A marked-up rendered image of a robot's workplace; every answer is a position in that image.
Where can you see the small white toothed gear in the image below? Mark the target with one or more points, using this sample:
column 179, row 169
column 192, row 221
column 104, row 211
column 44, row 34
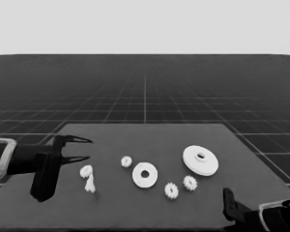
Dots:
column 123, row 162
column 186, row 183
column 83, row 173
column 168, row 192

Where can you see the large thick white disc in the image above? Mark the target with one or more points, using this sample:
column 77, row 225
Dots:
column 190, row 161

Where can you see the small white T-shaped piece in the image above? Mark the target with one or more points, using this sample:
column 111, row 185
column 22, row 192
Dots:
column 90, row 187

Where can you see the white round carrier with pins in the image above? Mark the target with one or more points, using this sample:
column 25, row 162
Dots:
column 137, row 177

